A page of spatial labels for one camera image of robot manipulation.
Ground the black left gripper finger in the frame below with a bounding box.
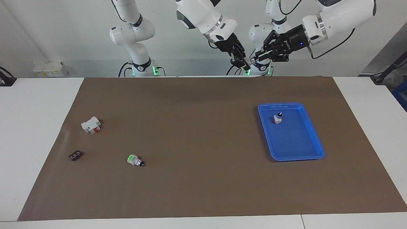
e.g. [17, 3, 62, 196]
[253, 48, 289, 63]
[262, 30, 287, 55]

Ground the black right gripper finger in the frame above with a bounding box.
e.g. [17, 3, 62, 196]
[238, 48, 252, 71]
[230, 53, 243, 68]

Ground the brown table mat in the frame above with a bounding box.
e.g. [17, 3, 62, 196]
[17, 76, 407, 222]

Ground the blue plastic tray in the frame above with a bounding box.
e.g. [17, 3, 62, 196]
[258, 102, 326, 162]

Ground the black stand pole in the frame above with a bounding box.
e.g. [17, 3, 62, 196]
[370, 51, 407, 85]

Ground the blue crate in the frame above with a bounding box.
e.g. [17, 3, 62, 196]
[392, 81, 407, 112]

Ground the white circuit breaker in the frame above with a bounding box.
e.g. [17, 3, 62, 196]
[81, 116, 102, 134]

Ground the white box with yellow label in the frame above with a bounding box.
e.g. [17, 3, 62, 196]
[33, 61, 66, 77]

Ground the black arm base cable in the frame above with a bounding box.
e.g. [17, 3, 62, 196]
[226, 62, 244, 76]
[118, 62, 133, 77]

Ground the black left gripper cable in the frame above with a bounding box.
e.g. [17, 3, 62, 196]
[277, 0, 356, 60]

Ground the selector switch green base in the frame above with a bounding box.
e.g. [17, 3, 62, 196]
[127, 155, 145, 167]

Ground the black clamp mount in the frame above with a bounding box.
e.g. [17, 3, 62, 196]
[0, 67, 17, 87]

